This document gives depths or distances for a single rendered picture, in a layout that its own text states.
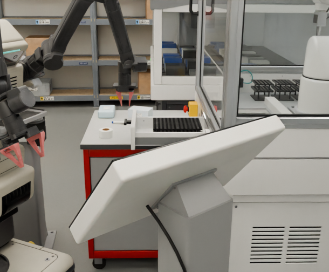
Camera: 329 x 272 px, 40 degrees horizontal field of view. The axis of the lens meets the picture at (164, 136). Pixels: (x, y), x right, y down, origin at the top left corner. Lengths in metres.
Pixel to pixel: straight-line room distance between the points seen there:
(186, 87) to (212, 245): 1.86
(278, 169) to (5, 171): 1.04
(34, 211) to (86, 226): 1.65
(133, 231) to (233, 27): 1.36
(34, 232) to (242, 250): 1.37
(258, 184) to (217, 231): 0.55
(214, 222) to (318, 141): 0.66
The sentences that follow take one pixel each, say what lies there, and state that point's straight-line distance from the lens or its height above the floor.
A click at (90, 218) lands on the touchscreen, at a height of 1.03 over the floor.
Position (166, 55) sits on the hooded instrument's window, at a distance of 2.85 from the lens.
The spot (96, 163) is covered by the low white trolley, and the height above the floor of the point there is 0.65.
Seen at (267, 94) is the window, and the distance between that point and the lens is 1.56.
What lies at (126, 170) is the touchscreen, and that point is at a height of 1.18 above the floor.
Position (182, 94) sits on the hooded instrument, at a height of 0.84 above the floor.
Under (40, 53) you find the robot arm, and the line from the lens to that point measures 1.87.
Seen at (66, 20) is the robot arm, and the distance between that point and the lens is 1.71.
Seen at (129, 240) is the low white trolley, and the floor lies 0.20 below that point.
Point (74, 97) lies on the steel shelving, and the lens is 5.80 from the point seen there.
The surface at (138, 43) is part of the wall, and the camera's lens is 6.15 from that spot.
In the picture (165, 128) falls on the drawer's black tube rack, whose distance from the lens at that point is 2.01.
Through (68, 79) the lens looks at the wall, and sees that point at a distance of 6.27.
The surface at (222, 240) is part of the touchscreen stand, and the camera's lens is 1.16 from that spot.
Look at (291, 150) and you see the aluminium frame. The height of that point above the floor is 0.97.
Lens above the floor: 1.52
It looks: 19 degrees down
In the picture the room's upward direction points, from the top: 1 degrees clockwise
